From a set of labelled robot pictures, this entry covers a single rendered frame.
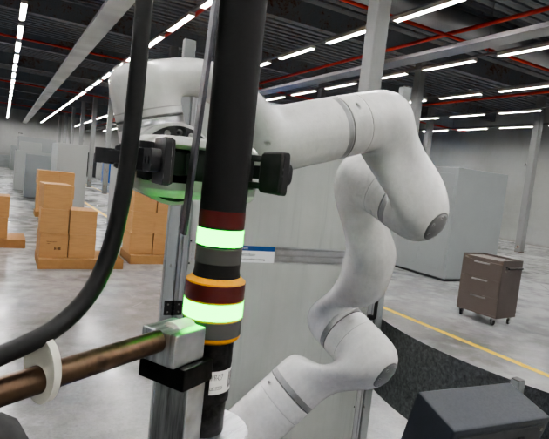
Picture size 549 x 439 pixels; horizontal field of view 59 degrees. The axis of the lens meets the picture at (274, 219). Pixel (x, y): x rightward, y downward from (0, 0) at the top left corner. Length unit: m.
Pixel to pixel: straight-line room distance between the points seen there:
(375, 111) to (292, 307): 1.85
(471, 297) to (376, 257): 6.51
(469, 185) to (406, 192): 9.57
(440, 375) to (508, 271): 4.92
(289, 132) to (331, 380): 0.61
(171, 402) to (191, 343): 0.05
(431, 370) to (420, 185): 1.74
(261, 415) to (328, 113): 0.67
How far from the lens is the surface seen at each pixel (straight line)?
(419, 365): 2.52
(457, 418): 1.05
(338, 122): 0.67
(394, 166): 0.78
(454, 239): 10.22
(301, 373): 1.08
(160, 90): 0.56
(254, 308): 2.39
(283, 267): 2.40
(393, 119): 0.74
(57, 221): 7.85
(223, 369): 0.37
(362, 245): 0.93
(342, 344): 1.08
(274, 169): 0.37
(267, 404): 1.09
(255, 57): 0.35
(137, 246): 8.54
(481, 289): 7.32
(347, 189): 0.90
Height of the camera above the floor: 1.64
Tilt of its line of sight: 5 degrees down
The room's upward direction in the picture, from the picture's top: 6 degrees clockwise
